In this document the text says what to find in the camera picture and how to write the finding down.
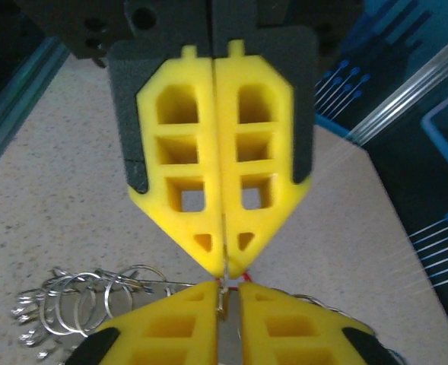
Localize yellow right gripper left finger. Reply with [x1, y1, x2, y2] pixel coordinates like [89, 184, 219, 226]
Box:
[65, 281, 221, 365]

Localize silver key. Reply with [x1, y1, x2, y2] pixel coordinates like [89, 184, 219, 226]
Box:
[218, 243, 232, 324]

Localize red key tag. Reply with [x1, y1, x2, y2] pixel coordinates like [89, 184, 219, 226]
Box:
[215, 271, 255, 284]

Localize aluminium side rail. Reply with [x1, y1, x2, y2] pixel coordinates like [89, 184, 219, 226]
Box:
[0, 36, 71, 187]

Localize aluminium frame post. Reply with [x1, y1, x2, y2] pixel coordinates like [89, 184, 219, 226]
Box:
[347, 36, 448, 148]

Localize bunch of small silver rings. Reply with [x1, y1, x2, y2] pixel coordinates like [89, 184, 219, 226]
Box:
[10, 264, 175, 360]

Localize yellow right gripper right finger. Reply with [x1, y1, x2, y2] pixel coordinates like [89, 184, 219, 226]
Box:
[238, 281, 398, 365]

